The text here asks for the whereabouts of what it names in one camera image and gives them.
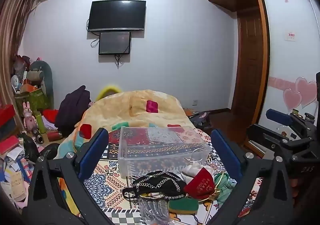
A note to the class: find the green yellow sponge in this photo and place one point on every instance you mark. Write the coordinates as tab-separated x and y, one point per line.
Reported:
182	206

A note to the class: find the dark purple coat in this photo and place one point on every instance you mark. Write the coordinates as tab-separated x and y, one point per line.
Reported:
72	109

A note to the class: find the wall-mounted black television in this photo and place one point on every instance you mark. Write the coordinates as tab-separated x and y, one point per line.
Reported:
117	15

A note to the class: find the mint green cloth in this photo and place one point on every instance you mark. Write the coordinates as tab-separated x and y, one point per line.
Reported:
225	187

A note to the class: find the red fabric pouch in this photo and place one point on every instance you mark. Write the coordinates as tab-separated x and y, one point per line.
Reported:
200	185

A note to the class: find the white cloth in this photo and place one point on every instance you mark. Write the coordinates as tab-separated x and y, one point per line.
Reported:
191	170

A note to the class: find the black plastic bag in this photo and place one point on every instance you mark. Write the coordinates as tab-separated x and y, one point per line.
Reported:
28	148

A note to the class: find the red thermos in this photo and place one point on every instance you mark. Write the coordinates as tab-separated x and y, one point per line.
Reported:
53	136

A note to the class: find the red box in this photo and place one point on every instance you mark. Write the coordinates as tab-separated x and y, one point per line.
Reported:
7	119

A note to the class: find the white sliding wardrobe door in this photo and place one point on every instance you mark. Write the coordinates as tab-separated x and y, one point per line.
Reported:
287	64

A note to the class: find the yellow patchwork quilt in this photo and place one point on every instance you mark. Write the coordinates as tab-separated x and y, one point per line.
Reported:
120	112

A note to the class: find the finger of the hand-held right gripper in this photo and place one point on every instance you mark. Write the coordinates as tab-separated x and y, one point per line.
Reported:
278	117
262	137

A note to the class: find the small white red label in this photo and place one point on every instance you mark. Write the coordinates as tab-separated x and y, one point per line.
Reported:
290	36

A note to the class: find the green bottle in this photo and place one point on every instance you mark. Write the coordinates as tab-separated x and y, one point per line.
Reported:
40	123

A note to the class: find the pink rabbit doll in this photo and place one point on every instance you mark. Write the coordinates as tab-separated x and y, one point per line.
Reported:
28	116

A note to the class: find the pink heart stickers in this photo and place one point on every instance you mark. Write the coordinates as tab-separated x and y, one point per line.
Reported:
300	94

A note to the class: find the pile of papers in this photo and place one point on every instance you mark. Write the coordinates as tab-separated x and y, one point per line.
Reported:
15	180

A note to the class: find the purple floor clutter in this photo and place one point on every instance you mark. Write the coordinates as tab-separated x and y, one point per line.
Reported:
198	117

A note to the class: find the green gift bag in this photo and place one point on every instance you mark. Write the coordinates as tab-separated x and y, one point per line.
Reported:
32	99

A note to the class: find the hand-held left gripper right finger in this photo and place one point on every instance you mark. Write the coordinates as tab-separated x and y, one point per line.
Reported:
225	152

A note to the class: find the grey plush toy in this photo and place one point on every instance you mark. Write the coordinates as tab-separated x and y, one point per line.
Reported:
43	74

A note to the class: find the brown wooden door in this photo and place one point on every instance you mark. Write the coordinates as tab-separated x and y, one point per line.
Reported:
250	64

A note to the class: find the clear plastic storage box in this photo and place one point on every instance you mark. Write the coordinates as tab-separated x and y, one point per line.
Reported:
160	147

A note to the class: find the clear plastic bag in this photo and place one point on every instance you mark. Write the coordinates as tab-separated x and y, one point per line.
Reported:
153	211

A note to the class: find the red cloth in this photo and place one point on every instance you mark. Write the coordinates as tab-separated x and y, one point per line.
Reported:
51	116

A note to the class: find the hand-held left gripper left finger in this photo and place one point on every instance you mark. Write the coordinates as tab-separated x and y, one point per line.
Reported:
93	151

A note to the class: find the patterned bed sheet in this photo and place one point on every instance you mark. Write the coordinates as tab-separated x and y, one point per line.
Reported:
110	185

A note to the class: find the small black wall monitor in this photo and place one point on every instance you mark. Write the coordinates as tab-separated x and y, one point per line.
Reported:
114	42

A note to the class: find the striped brown curtain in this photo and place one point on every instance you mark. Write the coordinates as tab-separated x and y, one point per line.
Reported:
13	27

